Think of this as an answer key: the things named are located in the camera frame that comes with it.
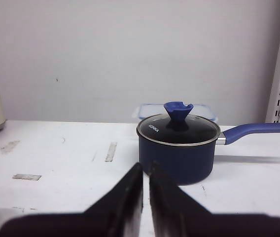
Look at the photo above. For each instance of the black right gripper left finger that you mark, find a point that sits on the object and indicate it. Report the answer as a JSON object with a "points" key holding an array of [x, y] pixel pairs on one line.
{"points": [[118, 213]]}

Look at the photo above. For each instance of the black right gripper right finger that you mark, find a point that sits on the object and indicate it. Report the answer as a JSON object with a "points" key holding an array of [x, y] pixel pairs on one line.
{"points": [[173, 210]]}

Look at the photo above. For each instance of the dark blue saucepan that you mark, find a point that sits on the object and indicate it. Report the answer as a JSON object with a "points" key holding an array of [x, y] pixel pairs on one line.
{"points": [[187, 165]]}

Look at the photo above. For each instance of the glass pot lid blue knob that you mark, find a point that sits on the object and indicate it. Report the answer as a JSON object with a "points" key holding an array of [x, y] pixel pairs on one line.
{"points": [[178, 126]]}

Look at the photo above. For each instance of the clear plastic container blue rim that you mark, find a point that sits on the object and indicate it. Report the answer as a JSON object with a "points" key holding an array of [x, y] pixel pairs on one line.
{"points": [[146, 110]]}

